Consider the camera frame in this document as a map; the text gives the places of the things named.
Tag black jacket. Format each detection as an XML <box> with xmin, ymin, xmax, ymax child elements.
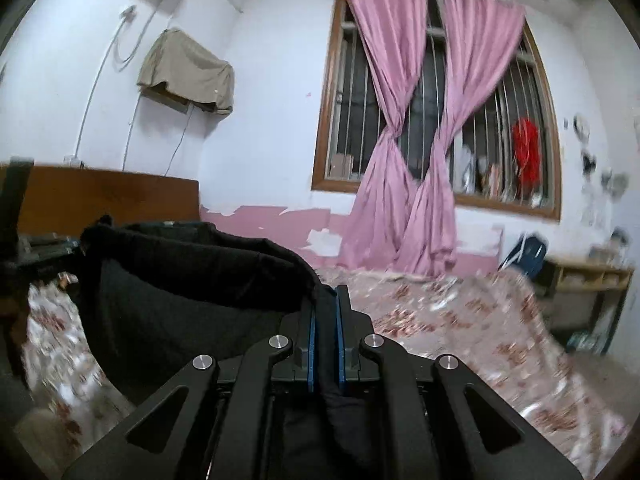
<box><xmin>67</xmin><ymin>213</ymin><xmax>381</xmax><ymax>480</ymax></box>

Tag brown wooden headboard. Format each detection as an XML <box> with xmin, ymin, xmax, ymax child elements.
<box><xmin>1</xmin><ymin>159</ymin><xmax>200</xmax><ymax>240</ymax></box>

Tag floral satin bedspread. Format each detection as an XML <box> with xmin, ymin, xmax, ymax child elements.
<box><xmin>22</xmin><ymin>269</ymin><xmax>629</xmax><ymax>479</ymax></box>

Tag dark blue backpack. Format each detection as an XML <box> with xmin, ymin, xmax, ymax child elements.
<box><xmin>499</xmin><ymin>233</ymin><xmax>548</xmax><ymax>278</ymax></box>

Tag wooden desk shelf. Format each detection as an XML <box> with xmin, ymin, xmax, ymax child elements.
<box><xmin>534</xmin><ymin>256</ymin><xmax>634</xmax><ymax>356</ymax></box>

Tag beige cloth covered shelf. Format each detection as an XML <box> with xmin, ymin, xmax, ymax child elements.
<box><xmin>137</xmin><ymin>28</ymin><xmax>234</xmax><ymax>116</ymax></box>

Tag wooden framed barred window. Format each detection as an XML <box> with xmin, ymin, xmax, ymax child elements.
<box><xmin>311</xmin><ymin>0</ymin><xmax>562</xmax><ymax>221</ymax></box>

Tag red hanging garment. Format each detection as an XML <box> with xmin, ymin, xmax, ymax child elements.
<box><xmin>512</xmin><ymin>117</ymin><xmax>540</xmax><ymax>195</ymax></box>

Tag right pink curtain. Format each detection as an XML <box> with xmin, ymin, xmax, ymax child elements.
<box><xmin>395</xmin><ymin>0</ymin><xmax>525</xmax><ymax>276</ymax></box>

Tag pink curtain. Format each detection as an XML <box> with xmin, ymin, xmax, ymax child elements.
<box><xmin>395</xmin><ymin>0</ymin><xmax>525</xmax><ymax>276</ymax></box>
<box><xmin>338</xmin><ymin>0</ymin><xmax>427</xmax><ymax>269</ymax></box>

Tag left pink curtain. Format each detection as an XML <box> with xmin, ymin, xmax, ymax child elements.
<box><xmin>338</xmin><ymin>0</ymin><xmax>427</xmax><ymax>269</ymax></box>

